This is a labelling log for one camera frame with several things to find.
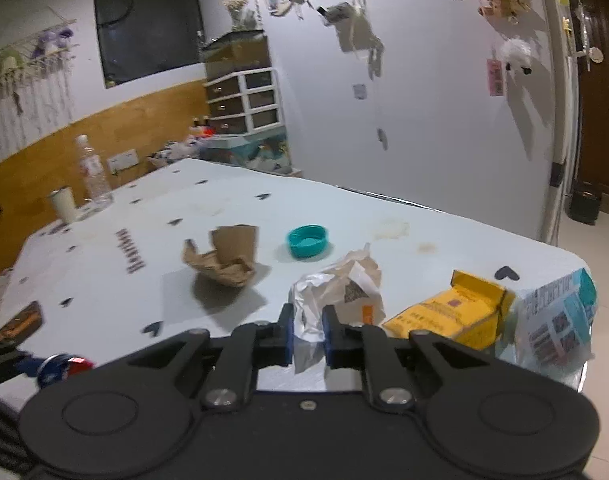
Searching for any white cup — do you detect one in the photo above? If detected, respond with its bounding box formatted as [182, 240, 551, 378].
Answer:
[47, 186, 78, 224]

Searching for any torn brown cardboard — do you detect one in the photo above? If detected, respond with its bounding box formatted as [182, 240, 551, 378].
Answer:
[182, 224, 258, 288]

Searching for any yellow cardboard box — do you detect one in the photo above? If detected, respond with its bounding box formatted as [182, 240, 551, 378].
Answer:
[383, 271, 516, 350]

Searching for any teal printed plastic package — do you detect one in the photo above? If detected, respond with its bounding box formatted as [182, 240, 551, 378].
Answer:
[513, 269, 597, 379]

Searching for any black wall board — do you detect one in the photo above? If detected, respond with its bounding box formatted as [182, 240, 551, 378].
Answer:
[94, 0, 204, 88]

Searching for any pink wall tag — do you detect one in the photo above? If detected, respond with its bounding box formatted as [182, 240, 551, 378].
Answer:
[487, 58, 504, 96]

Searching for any white refrigerator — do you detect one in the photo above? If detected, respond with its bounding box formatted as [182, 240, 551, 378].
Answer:
[541, 0, 577, 246]

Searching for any black bin by door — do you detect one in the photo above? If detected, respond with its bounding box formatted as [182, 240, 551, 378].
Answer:
[568, 190, 603, 226]

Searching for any white plush wall toy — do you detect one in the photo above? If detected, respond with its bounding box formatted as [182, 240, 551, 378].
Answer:
[499, 38, 533, 75]

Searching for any white drawer cabinet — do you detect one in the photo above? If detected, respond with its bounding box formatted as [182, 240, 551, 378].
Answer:
[204, 67, 284, 136]

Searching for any teal plastic lid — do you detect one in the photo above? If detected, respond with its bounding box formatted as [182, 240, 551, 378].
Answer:
[287, 224, 328, 259]

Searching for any crushed blue soda can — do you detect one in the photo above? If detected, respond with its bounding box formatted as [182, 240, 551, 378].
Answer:
[35, 353, 95, 389]

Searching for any dark wooden door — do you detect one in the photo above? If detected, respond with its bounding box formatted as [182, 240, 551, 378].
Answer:
[570, 0, 609, 195]

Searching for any clear water bottle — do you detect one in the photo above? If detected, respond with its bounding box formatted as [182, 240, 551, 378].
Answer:
[76, 134, 114, 210]

